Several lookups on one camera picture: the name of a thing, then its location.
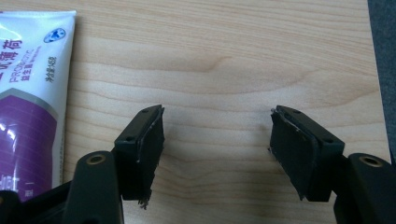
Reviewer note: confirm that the white and purple toothpaste tube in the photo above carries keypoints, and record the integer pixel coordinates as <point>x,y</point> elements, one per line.
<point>29,93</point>

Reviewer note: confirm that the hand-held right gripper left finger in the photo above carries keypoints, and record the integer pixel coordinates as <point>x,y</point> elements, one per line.
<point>141,155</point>

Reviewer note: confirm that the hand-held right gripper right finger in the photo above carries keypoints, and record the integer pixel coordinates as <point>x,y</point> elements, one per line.
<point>300,149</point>

